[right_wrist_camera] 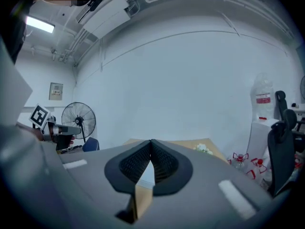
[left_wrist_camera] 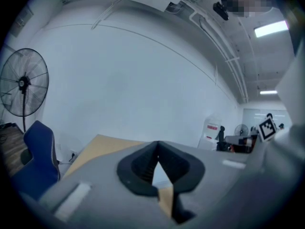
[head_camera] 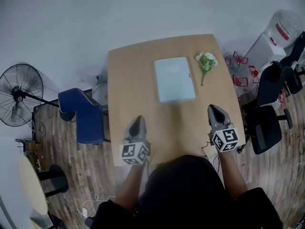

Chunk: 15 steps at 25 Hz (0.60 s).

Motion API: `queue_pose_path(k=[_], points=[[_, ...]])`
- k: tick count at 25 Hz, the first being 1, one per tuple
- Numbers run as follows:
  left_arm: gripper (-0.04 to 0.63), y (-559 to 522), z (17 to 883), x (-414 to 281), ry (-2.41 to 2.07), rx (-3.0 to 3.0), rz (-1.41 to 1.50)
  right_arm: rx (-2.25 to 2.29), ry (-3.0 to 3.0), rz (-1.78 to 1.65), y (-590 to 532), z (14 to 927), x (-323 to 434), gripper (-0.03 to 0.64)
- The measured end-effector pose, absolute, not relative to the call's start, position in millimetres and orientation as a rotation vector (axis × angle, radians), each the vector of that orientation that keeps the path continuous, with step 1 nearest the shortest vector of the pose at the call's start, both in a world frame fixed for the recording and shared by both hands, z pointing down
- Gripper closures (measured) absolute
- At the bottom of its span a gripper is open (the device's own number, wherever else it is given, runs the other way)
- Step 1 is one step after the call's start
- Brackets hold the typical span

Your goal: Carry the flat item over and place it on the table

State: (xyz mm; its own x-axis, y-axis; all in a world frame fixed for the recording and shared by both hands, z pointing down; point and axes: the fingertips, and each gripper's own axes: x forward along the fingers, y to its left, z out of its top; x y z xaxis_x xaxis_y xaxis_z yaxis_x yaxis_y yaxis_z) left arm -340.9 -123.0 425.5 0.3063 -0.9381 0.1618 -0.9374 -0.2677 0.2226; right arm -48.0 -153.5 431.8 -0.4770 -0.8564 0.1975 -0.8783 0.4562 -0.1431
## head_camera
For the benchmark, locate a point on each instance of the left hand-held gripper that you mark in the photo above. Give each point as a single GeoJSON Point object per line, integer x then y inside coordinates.
{"type": "Point", "coordinates": [133, 153]}

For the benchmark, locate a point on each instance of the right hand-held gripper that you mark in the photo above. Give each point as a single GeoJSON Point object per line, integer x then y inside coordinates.
{"type": "Point", "coordinates": [225, 139]}

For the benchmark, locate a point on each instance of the person's right forearm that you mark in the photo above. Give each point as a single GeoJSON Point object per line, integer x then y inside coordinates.
{"type": "Point", "coordinates": [232, 175]}

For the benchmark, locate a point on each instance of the person's left forearm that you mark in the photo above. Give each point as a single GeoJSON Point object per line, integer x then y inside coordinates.
{"type": "Point", "coordinates": [131, 187]}

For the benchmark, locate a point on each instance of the black office chair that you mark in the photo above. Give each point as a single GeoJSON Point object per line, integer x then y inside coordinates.
{"type": "Point", "coordinates": [294, 63]}
{"type": "Point", "coordinates": [267, 125]}

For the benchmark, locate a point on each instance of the blue chair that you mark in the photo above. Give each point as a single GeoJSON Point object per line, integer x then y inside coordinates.
{"type": "Point", "coordinates": [88, 118]}

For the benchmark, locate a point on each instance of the wooden table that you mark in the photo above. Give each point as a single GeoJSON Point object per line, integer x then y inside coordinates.
{"type": "Point", "coordinates": [133, 80]}

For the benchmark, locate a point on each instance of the white artificial flower sprig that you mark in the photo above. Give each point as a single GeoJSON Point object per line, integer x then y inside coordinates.
{"type": "Point", "coordinates": [206, 61]}

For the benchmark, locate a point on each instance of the person's black shirt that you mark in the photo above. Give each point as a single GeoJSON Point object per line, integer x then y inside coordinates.
{"type": "Point", "coordinates": [190, 194]}

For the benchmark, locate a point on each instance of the white water dispenser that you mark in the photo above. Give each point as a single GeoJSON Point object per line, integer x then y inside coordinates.
{"type": "Point", "coordinates": [274, 46]}

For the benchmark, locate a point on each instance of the cardboard box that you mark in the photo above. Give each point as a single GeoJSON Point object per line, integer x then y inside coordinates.
{"type": "Point", "coordinates": [32, 148]}

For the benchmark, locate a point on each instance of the round beige table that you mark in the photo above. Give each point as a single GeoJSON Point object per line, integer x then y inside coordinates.
{"type": "Point", "coordinates": [33, 187]}

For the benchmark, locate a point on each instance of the black standing fan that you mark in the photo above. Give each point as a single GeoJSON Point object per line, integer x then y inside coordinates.
{"type": "Point", "coordinates": [19, 96]}

